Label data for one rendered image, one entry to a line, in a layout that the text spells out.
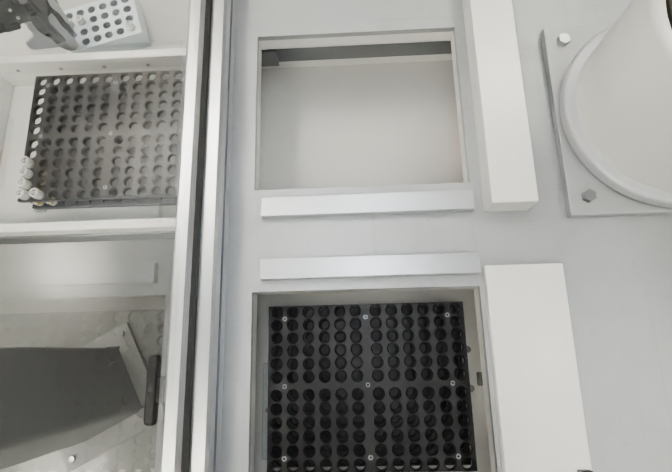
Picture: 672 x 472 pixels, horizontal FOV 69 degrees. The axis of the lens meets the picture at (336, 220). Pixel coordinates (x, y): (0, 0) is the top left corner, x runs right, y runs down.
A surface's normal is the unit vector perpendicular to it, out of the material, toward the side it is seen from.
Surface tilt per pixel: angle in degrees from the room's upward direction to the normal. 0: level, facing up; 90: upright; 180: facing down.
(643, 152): 90
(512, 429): 0
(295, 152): 0
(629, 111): 90
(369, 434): 0
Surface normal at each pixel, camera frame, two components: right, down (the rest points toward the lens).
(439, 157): -0.05, -0.25
